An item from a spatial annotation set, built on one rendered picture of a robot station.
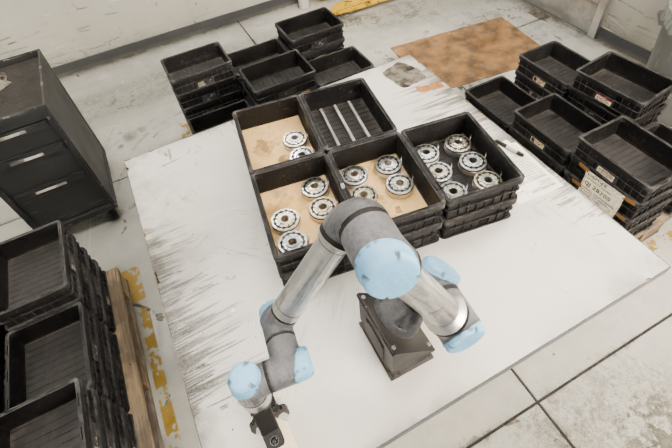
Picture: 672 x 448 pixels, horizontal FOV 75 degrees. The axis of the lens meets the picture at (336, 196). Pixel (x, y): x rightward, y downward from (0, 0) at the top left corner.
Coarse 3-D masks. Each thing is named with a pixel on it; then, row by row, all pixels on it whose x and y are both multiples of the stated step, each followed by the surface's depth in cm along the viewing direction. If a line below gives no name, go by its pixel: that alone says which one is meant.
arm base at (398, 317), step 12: (384, 300) 128; (396, 300) 126; (384, 312) 126; (396, 312) 124; (408, 312) 124; (384, 324) 125; (396, 324) 125; (408, 324) 124; (420, 324) 127; (408, 336) 126
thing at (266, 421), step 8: (256, 416) 110; (264, 416) 110; (272, 416) 111; (264, 424) 110; (272, 424) 110; (264, 432) 110; (272, 432) 110; (280, 432) 110; (264, 440) 109; (272, 440) 109; (280, 440) 110
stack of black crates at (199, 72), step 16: (208, 48) 295; (176, 64) 292; (192, 64) 297; (208, 64) 297; (224, 64) 277; (176, 80) 269; (192, 80) 275; (208, 80) 280; (224, 80) 284; (176, 96) 278; (192, 96) 283; (208, 96) 287; (224, 96) 292; (240, 96) 300; (192, 112) 290
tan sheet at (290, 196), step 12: (264, 192) 170; (276, 192) 170; (288, 192) 169; (300, 192) 169; (264, 204) 166; (276, 204) 166; (288, 204) 165; (300, 204) 165; (300, 228) 157; (312, 228) 157; (276, 240) 155; (312, 240) 154
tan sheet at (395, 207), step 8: (344, 168) 175; (368, 168) 174; (368, 176) 171; (376, 176) 171; (368, 184) 169; (376, 184) 168; (384, 184) 168; (384, 192) 165; (416, 192) 164; (384, 200) 163; (392, 200) 162; (400, 200) 162; (408, 200) 162; (416, 200) 162; (392, 208) 160; (400, 208) 160; (408, 208) 159; (416, 208) 159; (392, 216) 158
